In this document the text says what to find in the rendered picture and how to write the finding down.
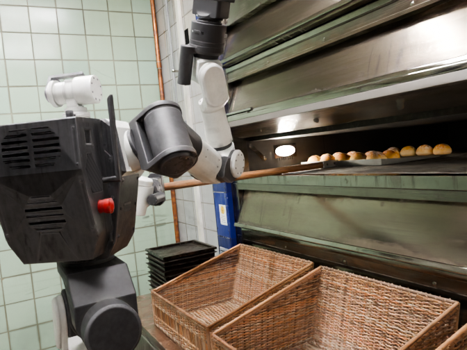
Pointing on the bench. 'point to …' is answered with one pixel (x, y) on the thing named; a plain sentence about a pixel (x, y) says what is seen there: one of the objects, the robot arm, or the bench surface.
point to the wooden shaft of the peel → (247, 175)
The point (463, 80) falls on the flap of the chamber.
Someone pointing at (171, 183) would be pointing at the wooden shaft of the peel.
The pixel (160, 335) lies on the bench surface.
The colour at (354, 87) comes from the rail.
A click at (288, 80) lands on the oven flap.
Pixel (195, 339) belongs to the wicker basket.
